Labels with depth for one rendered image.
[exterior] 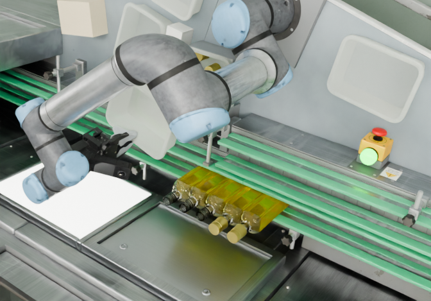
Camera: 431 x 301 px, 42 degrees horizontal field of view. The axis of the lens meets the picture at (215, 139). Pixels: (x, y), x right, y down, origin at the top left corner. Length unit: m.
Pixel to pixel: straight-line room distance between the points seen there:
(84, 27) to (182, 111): 1.04
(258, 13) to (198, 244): 0.67
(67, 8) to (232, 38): 0.82
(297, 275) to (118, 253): 0.50
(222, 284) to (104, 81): 0.64
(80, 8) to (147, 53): 0.98
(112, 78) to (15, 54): 1.01
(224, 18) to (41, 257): 0.81
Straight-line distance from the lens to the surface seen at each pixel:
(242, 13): 1.46
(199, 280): 1.54
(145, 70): 1.12
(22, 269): 1.65
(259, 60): 1.42
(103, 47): 2.14
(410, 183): 1.58
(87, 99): 1.24
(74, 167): 1.34
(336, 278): 1.69
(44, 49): 2.24
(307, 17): 1.62
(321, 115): 1.69
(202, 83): 1.11
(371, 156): 1.56
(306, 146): 1.64
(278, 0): 1.59
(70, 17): 2.12
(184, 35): 1.82
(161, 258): 1.60
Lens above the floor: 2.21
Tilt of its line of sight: 50 degrees down
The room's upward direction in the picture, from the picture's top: 120 degrees counter-clockwise
